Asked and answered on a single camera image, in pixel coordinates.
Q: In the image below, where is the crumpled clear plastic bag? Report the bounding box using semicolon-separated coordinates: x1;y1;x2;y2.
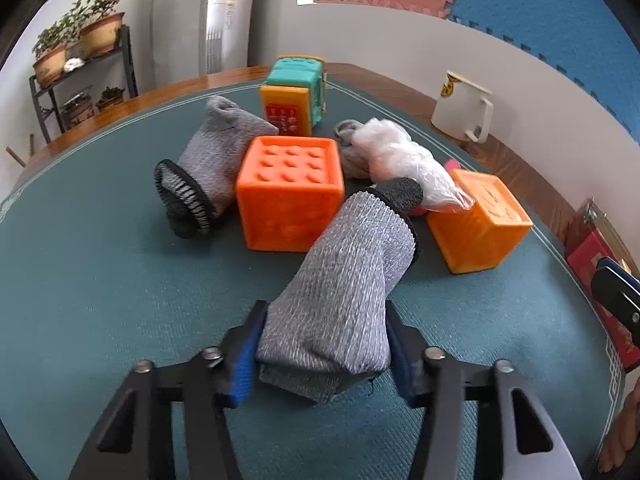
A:
347;118;474;212

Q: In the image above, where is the person's hand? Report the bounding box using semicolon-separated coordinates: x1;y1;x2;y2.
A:
598;382;640;472

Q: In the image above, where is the black metal plant shelf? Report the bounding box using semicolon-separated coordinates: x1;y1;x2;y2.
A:
28;24;139;144

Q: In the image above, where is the dark patterned shelf pot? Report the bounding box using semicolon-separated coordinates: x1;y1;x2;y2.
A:
61;87;94;130

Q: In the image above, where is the white ceramic mug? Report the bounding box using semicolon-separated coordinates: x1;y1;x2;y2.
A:
431;70;495;143

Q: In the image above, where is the left potted plant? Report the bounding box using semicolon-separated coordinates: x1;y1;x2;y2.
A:
32;22;66;88

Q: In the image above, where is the blue foam wall tile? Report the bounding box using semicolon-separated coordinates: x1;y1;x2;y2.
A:
446;0;639;140

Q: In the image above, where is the green table mat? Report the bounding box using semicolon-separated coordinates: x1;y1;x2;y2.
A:
1;93;625;479

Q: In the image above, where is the small grey plush toy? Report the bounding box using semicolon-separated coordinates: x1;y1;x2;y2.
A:
334;119;370;180

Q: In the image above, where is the pink knotted rope toy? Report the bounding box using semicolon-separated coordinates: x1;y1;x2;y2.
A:
444;159;461;172

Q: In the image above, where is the red storage box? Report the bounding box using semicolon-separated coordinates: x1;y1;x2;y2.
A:
565;198;640;372

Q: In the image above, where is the orange dotted toy cube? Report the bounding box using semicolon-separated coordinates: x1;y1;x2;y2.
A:
235;136;345;252

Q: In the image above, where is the small lower shelf plant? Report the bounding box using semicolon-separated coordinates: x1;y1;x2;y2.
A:
96;87;125;112

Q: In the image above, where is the orange embossed toy cube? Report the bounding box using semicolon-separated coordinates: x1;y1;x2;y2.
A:
426;169;533;274

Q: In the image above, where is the right potted plant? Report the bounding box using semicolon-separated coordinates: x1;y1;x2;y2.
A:
66;0;125;60

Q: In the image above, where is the potted plant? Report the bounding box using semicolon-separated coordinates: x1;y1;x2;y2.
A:
66;0;125;60
32;22;66;88

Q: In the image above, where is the teal orange toy bus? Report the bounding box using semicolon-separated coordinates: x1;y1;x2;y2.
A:
259;54;326;136

